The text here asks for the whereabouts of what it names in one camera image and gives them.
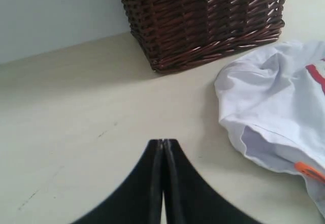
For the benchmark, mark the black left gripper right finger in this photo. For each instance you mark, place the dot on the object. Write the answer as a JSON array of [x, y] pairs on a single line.
[[188, 197]]

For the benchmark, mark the dark brown wicker basket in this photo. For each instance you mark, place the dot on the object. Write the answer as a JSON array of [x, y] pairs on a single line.
[[178, 35]]

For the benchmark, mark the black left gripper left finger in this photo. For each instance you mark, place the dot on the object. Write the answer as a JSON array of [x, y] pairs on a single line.
[[139, 198]]

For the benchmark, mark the white t-shirt with red print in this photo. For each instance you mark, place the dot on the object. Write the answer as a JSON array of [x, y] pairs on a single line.
[[271, 102]]

